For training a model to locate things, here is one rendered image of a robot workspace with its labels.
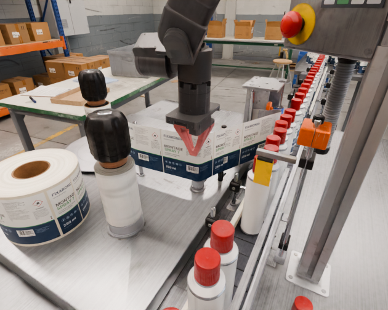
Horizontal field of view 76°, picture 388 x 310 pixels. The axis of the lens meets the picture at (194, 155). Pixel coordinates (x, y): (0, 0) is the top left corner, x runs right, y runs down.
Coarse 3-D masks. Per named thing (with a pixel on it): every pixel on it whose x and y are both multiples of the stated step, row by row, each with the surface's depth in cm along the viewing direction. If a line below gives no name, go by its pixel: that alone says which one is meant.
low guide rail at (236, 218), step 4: (240, 204) 63; (240, 208) 62; (236, 212) 61; (240, 212) 61; (236, 216) 60; (240, 216) 61; (232, 220) 58; (236, 220) 59; (232, 224) 57; (236, 224) 60; (184, 308) 41
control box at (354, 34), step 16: (304, 0) 38; (320, 0) 36; (304, 16) 39; (320, 16) 37; (336, 16) 35; (352, 16) 33; (368, 16) 31; (384, 16) 30; (304, 32) 40; (320, 32) 37; (336, 32) 35; (352, 32) 33; (368, 32) 31; (384, 32) 30; (288, 48) 44; (304, 48) 40; (320, 48) 38; (336, 48) 36; (352, 48) 34; (368, 48) 32
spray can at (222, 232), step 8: (216, 224) 35; (224, 224) 35; (216, 232) 34; (224, 232) 34; (232, 232) 34; (208, 240) 37; (216, 240) 34; (224, 240) 33; (232, 240) 34; (216, 248) 34; (224, 248) 34; (232, 248) 36; (224, 256) 35; (232, 256) 35; (224, 264) 34; (232, 264) 35; (224, 272) 35; (232, 272) 36; (232, 280) 38; (232, 288) 39; (224, 304) 40
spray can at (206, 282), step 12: (204, 252) 31; (216, 252) 31; (204, 264) 29; (216, 264) 29; (192, 276) 32; (204, 276) 30; (216, 276) 30; (192, 288) 31; (204, 288) 31; (216, 288) 31; (192, 300) 32; (204, 300) 31; (216, 300) 31
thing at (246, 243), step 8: (296, 144) 99; (296, 152) 93; (288, 176) 80; (280, 200) 70; (240, 224) 62; (240, 232) 60; (240, 240) 58; (248, 240) 58; (264, 240) 58; (240, 248) 56; (248, 248) 56; (240, 256) 54; (248, 256) 54; (240, 264) 52; (256, 264) 52; (240, 272) 51; (248, 288) 48; (232, 296) 46; (240, 304) 45
